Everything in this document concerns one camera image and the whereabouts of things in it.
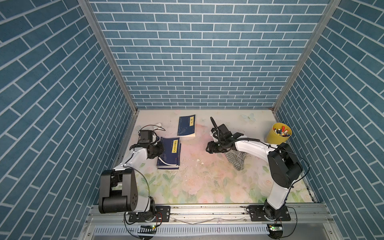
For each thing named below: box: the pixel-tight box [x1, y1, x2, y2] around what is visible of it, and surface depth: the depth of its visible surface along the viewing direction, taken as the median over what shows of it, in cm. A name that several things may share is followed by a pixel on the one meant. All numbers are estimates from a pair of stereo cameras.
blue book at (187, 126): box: [177, 114, 196, 137], surface depth 110 cm
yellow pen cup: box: [266, 122, 292, 145], surface depth 95 cm
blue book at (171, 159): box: [156, 136, 182, 170], surface depth 90 cm
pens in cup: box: [273, 126, 291, 137], surface depth 96 cm
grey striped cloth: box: [224, 150, 248, 171], surface depth 92 cm
